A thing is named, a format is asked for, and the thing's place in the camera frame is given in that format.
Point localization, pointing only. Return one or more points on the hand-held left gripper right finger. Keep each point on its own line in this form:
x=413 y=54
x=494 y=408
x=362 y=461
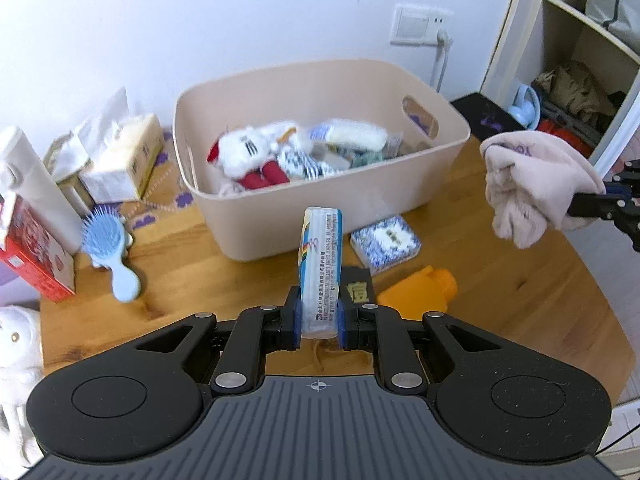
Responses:
x=341 y=322

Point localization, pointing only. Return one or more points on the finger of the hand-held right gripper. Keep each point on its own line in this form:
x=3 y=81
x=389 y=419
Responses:
x=627 y=175
x=590 y=205

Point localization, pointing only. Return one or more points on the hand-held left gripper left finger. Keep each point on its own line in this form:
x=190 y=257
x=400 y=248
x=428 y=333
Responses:
x=298 y=320

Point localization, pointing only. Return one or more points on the dark printed box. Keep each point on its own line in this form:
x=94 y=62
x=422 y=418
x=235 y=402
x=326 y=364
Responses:
x=356 y=285

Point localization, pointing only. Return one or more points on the rainbow print tissue packet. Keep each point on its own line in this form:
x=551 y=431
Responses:
x=322 y=270

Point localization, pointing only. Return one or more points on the pink cloth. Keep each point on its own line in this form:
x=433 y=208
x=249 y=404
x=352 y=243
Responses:
x=530 y=180

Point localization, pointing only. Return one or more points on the orange bottle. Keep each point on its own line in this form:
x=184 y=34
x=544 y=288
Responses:
x=415 y=292

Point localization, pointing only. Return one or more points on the blue white patterned box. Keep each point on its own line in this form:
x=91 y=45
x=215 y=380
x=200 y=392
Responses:
x=385 y=242

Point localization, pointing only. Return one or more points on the beige plastic storage bin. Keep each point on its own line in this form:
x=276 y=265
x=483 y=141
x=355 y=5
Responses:
x=260 y=230

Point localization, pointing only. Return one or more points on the white plush toy red hat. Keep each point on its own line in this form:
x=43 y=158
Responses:
x=245 y=152

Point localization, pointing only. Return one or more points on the wooden desktop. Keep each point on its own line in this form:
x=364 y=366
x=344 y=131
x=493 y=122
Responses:
x=200 y=285

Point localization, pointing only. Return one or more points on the red bag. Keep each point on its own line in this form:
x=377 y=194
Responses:
x=570 y=137

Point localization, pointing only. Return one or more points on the brown clothes pile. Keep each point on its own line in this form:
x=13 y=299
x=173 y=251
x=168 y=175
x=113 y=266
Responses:
x=570 y=90

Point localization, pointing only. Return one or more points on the light blue headphones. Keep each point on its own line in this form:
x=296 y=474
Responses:
x=525 y=110

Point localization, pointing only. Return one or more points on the black pad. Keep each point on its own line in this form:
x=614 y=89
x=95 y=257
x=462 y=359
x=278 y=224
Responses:
x=485 y=110

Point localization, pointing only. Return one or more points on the blue white striped socks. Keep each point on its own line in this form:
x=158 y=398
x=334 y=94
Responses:
x=300 y=162

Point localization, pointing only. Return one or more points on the green scrunchie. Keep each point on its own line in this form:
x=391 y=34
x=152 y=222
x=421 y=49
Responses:
x=366 y=160

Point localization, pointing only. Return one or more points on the grey quilted bag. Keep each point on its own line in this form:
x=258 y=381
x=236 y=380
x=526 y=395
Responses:
x=615 y=5

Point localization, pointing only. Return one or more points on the purple flower table mat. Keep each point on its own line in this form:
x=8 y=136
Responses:
x=160 y=210

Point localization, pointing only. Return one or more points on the cream shelf cabinet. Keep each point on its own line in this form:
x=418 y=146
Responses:
x=510 y=35

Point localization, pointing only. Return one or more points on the light blue hairbrush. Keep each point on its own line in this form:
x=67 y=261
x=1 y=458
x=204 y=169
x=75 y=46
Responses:
x=102 y=232

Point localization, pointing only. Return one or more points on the yellow tissue pack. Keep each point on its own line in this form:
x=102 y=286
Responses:
x=125 y=165

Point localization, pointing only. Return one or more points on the small green box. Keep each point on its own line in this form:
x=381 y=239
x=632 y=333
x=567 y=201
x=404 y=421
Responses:
x=75 y=192

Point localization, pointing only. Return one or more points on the red white carton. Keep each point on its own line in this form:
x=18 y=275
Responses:
x=35 y=260

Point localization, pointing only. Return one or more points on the white plush sheep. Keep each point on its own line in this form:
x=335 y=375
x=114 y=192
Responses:
x=17 y=350

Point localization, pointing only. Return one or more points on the pink headboard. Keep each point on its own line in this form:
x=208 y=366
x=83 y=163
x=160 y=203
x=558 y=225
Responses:
x=12 y=287

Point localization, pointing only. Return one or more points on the white thermos bottle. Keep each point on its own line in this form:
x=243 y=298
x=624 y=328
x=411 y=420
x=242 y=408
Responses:
x=30 y=175

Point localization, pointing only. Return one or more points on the white wall switch socket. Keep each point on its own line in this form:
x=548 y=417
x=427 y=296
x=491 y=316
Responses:
x=412 y=25

